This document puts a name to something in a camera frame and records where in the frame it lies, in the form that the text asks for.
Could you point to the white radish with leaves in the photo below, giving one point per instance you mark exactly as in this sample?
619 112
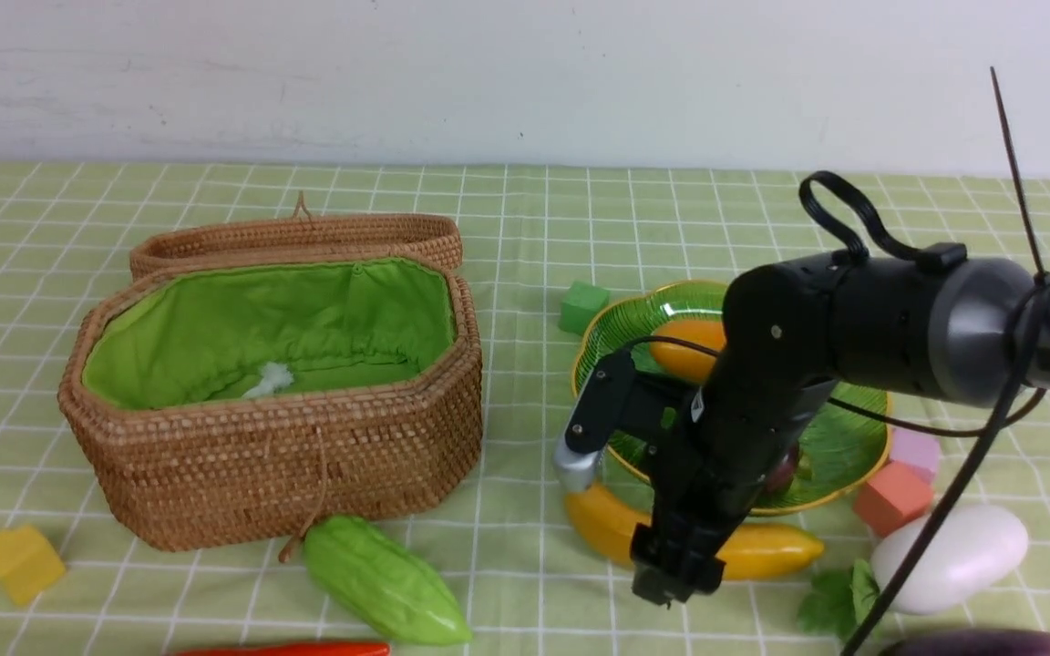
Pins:
977 546

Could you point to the woven rattan basket lid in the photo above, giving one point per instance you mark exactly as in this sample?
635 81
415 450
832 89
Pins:
432 237

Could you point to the yellow banana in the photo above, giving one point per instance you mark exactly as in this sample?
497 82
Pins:
755 551

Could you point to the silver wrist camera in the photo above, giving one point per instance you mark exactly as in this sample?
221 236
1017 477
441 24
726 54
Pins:
617 398

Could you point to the green checkered tablecloth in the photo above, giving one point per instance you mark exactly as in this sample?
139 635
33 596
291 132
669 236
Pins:
500 541

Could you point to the orange mango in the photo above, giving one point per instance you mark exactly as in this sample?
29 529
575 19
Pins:
681 357

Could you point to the orange foam cube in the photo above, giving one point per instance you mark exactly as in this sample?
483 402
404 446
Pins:
892 498

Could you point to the woven rattan basket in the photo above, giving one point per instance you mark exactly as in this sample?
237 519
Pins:
249 398

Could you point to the green bitter gourd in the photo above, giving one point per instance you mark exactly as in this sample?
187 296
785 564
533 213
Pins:
393 591

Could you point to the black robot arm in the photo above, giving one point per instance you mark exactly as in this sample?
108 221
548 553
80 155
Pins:
968 331

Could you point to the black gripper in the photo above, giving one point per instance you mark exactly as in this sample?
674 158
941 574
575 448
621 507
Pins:
713 447

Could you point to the pink foam cube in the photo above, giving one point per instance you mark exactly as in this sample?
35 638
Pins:
920 453

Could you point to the green glass leaf plate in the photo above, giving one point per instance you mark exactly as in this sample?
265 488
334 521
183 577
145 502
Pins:
840 448

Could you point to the green foam cube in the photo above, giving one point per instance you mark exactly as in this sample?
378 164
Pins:
580 304

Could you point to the red carrot with leaves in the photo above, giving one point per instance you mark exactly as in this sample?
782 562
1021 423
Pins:
330 648

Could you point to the yellow foam cube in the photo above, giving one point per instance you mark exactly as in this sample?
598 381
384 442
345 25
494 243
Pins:
29 564

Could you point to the purple eggplant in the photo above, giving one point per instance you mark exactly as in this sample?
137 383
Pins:
973 641

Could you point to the dark purple mangosteen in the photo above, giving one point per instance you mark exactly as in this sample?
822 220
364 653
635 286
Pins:
780 481

